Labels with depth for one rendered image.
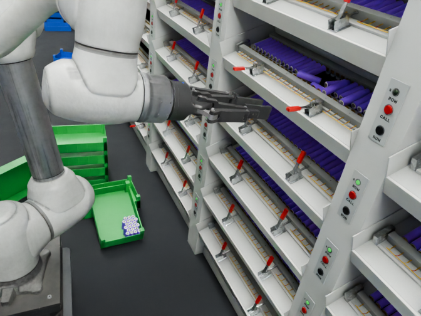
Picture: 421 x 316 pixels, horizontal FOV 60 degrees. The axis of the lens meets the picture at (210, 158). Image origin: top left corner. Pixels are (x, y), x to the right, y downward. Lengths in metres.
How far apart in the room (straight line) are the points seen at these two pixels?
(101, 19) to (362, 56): 0.49
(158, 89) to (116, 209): 1.31
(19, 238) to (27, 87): 0.44
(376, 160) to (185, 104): 0.38
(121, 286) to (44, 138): 0.74
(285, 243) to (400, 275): 0.37
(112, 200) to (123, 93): 1.35
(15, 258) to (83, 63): 0.78
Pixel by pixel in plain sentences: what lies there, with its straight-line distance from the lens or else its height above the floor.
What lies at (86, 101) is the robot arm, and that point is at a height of 1.06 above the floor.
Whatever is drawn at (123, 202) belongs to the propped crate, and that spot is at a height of 0.07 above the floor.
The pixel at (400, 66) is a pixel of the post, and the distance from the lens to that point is 0.73.
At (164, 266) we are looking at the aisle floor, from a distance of 1.72.
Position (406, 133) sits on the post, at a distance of 0.74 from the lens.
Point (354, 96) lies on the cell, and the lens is 0.92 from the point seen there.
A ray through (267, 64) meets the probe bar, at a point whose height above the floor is 0.99.
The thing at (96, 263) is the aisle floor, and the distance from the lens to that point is 1.75.
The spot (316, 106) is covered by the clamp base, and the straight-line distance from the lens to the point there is 0.91.
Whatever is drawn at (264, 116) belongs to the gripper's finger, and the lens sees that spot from 0.80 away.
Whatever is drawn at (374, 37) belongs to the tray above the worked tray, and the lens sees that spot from 0.82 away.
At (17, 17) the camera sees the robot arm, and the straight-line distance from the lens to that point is 0.79.
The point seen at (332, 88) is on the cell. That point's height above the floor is 1.01.
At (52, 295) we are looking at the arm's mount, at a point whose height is 0.28.
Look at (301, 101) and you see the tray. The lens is 0.97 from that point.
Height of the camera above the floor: 1.31
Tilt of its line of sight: 32 degrees down
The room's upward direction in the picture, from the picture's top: 8 degrees clockwise
